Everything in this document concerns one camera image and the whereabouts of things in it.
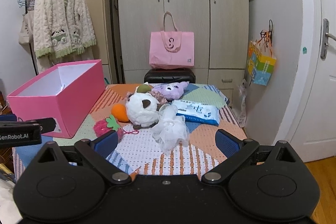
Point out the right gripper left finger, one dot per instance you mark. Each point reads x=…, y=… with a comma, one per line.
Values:
x=94, y=154

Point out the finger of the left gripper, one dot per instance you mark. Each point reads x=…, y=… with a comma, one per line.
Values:
x=47, y=125

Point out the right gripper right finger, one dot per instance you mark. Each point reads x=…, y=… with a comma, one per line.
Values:
x=237, y=152

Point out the pink strawberry knit toy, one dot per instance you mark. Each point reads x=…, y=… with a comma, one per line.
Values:
x=106, y=125

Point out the orange foam ball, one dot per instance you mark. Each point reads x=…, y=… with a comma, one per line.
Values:
x=119, y=112

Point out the blue wet wipes pack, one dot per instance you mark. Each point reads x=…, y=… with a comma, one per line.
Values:
x=197, y=112

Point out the white brown plush toy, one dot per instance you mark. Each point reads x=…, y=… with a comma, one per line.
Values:
x=142, y=109

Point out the white mesh bath pouf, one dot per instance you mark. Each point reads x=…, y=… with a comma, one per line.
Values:
x=171, y=129

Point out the green foam ball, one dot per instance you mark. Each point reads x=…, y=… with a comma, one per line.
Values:
x=144, y=88

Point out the pink floral cloth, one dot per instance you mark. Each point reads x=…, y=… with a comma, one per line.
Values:
x=157, y=95

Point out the purple plush toy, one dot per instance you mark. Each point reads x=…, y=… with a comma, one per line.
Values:
x=172, y=91

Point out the pink cardboard box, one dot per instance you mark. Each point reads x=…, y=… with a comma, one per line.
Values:
x=65, y=92

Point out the colourful patchwork table cover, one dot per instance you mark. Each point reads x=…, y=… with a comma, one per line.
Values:
x=148, y=151

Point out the white door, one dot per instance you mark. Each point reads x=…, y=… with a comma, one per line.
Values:
x=312, y=133

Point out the beige canvas tote bag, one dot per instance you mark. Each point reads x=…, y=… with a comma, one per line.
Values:
x=26, y=32

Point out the colourful gift bag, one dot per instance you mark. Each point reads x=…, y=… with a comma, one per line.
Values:
x=261, y=58

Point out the cream knit cardigan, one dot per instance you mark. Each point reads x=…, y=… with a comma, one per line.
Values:
x=63, y=32

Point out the black suitcase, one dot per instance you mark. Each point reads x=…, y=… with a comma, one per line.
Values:
x=166, y=76

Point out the pink tote bag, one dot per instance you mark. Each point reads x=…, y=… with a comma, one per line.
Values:
x=171, y=49

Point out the beige wardrobe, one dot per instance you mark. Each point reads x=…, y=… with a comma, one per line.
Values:
x=123, y=29

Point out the silver door handle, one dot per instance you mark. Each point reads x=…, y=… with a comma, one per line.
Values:
x=326, y=35

